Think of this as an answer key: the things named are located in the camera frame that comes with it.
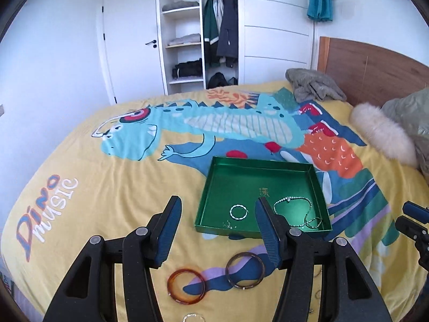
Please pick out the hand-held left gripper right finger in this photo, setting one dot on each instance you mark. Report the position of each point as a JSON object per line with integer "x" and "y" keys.
{"x": 268, "y": 238}

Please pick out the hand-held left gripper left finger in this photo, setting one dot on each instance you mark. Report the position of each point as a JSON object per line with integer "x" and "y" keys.
{"x": 167, "y": 231}

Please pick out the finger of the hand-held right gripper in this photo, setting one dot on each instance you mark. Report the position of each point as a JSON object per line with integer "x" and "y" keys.
{"x": 410, "y": 227}
{"x": 416, "y": 208}

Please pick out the dark brown bangle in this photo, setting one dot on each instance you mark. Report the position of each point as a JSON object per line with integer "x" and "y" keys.
{"x": 227, "y": 271}

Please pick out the green metallic tray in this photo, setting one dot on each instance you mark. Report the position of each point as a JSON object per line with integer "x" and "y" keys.
{"x": 234, "y": 187}

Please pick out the twisted silver hoop earring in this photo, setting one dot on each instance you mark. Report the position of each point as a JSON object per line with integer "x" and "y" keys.
{"x": 191, "y": 316}
{"x": 238, "y": 205}

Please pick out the small silver jewelry piece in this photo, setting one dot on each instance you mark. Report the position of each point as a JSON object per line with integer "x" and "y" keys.
{"x": 229, "y": 224}

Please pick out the amber translucent bangle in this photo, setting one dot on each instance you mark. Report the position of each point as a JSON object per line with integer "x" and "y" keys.
{"x": 171, "y": 288}

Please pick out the yellow dinosaur printed bedspread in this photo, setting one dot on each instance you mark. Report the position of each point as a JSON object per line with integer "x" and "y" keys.
{"x": 100, "y": 191}

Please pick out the wooden headboard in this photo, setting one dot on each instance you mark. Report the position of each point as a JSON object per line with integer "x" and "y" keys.
{"x": 368, "y": 70}

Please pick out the black bag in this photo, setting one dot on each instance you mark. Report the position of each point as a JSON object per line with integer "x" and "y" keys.
{"x": 218, "y": 80}

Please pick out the grey knitted sweater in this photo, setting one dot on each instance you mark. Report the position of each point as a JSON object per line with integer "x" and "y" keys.
{"x": 311, "y": 84}

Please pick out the folded black clothes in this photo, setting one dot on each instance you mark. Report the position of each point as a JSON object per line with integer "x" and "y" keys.
{"x": 187, "y": 68}

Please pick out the white door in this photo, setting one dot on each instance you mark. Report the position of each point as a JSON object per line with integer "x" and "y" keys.
{"x": 130, "y": 47}

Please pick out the folded beige clothes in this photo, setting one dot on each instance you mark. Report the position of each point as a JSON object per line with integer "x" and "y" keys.
{"x": 185, "y": 39}

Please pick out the green and white hanging jacket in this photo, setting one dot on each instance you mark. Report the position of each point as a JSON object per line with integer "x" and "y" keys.
{"x": 209, "y": 30}

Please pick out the dark grey hanging coat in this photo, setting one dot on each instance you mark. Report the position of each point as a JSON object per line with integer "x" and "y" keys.
{"x": 228, "y": 26}

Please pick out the white wardrobe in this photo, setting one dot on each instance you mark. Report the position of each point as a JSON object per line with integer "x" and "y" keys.
{"x": 268, "y": 13}

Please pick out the folded grey clothes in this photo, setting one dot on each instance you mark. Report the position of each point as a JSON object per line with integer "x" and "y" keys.
{"x": 181, "y": 5}

